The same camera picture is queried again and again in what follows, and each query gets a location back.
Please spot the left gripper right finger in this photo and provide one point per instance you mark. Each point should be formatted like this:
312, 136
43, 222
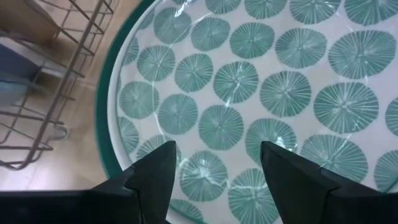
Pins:
295, 180

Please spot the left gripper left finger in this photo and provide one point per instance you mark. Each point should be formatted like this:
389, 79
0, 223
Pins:
152, 180

